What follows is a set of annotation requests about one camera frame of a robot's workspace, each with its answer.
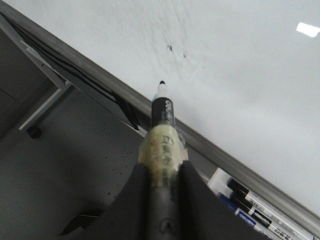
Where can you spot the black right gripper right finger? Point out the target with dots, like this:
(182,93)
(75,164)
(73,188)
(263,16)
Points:
(205,217)

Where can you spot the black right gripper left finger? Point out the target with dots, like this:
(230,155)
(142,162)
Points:
(125,219)

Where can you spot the black whiteboard marker with tape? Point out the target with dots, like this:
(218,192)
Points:
(162,152)

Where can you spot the white whiteboard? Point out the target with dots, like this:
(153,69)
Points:
(245,74)

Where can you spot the black marker middle in tray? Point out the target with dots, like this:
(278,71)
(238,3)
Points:
(274,227)

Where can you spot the black marker in tray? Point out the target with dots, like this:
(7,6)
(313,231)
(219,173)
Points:
(270,211)
(274,227)

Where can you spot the blue marker in tray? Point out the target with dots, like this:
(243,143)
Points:
(237,211)

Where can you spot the white marker tray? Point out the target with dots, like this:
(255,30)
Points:
(219,185)

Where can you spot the black marker top in tray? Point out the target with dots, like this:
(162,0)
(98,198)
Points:
(270,211)

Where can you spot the black caster wheel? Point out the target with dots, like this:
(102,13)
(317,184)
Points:
(34,132)

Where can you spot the white stand frame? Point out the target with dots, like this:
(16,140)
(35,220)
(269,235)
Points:
(65,67)

